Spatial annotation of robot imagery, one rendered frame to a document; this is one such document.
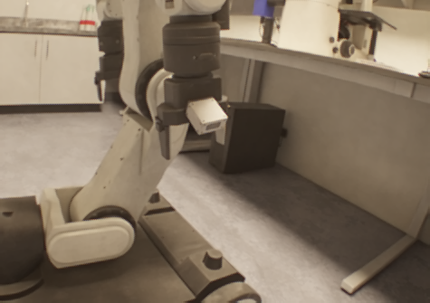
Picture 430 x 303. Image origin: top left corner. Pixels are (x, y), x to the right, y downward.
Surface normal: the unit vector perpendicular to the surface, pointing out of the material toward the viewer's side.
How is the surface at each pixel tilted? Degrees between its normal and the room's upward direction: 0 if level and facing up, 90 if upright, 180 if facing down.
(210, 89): 90
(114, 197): 90
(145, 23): 90
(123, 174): 90
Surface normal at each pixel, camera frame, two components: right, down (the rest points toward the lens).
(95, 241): 0.56, 0.32
